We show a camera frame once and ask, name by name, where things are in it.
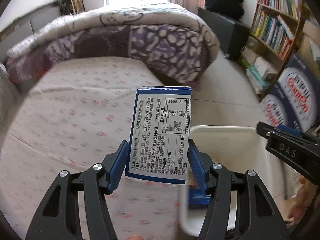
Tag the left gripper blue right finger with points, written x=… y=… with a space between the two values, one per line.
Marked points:
x=200 y=164

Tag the cherry print tablecloth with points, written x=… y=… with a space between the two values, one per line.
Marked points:
x=77 y=113

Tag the black clothes pile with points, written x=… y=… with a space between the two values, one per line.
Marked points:
x=229 y=8

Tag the white plastic waste bin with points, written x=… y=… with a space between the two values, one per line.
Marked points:
x=245 y=180

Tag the lower Ganten water carton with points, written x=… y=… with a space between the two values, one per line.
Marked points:
x=277 y=108

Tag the person's right hand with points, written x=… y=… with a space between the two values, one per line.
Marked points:
x=304 y=198

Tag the white patterned duvet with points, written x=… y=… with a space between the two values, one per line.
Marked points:
x=156 y=14

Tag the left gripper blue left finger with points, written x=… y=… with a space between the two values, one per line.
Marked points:
x=115 y=166

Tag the black storage bench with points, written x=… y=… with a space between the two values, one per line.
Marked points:
x=231 y=33

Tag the brown cardboard box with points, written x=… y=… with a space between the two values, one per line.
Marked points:
x=309 y=46

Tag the black handbag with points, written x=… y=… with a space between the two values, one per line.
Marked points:
x=66 y=7

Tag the grey checked covered chair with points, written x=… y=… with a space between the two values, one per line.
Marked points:
x=10 y=100

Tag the person's left hand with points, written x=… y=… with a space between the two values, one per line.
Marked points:
x=135 y=237

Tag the wooden bookshelf with books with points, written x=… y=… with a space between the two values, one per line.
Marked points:
x=275 y=33

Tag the white label blue box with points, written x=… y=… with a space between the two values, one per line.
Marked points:
x=159 y=138

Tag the upper Ganten water carton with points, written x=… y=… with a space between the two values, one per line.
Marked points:
x=301 y=87

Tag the ganten water carton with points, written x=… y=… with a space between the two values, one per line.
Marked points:
x=301 y=87
x=277 y=108

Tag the bed with grey headboard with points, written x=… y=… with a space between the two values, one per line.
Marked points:
x=26 y=26

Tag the blue carton box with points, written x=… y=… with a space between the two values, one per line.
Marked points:
x=197 y=200

